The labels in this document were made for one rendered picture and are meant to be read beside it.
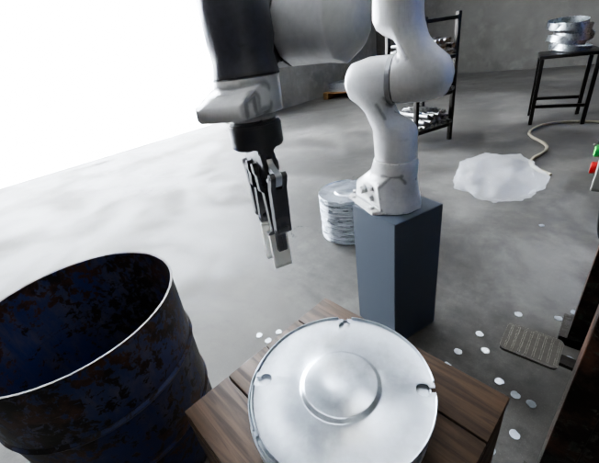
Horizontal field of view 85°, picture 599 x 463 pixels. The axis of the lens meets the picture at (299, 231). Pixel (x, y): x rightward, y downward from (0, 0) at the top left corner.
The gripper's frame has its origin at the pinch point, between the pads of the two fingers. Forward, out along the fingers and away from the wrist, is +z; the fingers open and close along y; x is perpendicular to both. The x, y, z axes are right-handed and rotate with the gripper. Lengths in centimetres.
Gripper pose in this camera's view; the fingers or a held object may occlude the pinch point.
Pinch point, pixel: (276, 243)
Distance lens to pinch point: 55.6
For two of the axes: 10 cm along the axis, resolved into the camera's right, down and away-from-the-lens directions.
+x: -8.9, 3.0, -3.3
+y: -4.3, -3.7, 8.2
